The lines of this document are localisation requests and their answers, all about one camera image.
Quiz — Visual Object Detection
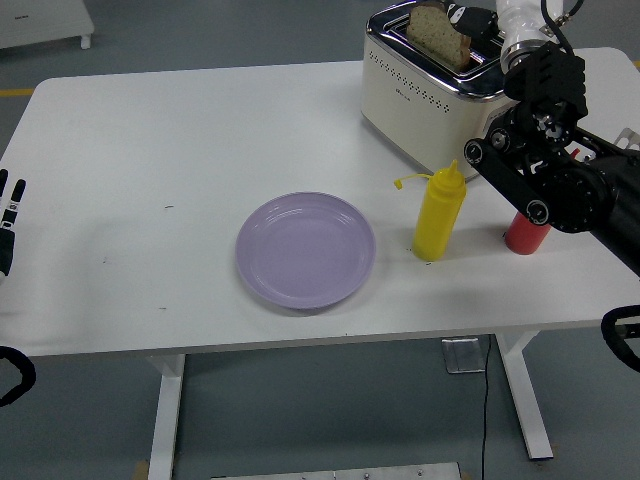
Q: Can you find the small silver floor box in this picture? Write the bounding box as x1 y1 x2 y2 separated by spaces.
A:
441 337 489 375

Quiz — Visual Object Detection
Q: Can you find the yellow squeeze bottle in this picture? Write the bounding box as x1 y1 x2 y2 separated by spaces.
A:
393 159 468 263

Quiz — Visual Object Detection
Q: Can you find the brown-crusted bread slice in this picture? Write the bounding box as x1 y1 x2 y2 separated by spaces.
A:
405 2 474 71

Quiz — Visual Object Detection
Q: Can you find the thin black floor cable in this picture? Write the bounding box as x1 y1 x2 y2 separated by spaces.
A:
479 334 494 480

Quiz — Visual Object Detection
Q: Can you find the white table leg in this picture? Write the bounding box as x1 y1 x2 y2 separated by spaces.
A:
145 353 187 480
492 330 555 461

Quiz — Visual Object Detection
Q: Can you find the white cabinet with feet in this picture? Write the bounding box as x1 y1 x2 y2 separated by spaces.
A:
0 0 95 50

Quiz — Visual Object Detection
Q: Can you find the cream and chrome toaster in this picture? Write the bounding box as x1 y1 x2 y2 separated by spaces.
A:
360 3 526 182

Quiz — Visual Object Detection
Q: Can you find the red squeeze bottle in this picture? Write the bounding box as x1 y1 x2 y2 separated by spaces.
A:
503 209 552 256

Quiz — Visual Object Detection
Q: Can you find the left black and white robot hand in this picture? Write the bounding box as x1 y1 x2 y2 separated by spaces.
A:
0 168 27 289

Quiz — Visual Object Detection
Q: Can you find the purple round plate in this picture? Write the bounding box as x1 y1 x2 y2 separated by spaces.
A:
234 190 377 312

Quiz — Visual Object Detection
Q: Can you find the grey metal base plate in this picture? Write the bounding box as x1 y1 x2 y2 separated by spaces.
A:
209 461 464 480

